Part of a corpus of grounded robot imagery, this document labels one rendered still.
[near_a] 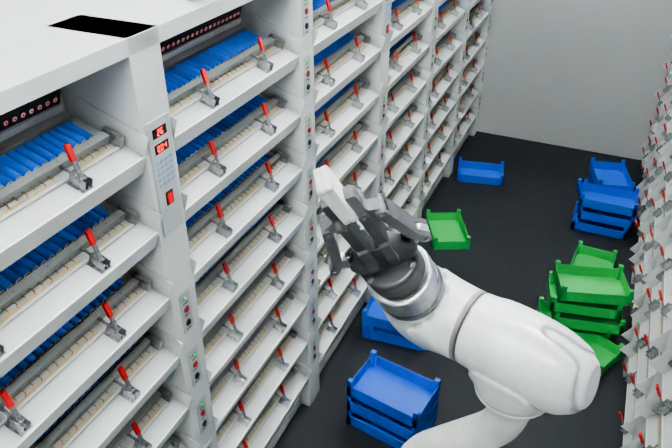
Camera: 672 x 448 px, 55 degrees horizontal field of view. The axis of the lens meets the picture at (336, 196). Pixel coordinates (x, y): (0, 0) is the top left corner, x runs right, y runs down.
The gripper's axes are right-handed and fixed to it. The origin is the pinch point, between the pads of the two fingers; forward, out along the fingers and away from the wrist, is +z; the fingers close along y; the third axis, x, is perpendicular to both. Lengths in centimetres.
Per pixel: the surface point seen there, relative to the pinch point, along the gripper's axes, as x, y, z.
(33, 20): -78, -57, -13
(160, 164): -54, -48, -41
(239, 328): -47, -70, -114
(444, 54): -218, 20, -222
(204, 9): -81, -28, -31
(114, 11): -81, -44, -22
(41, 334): -20, -69, -34
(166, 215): -48, -53, -51
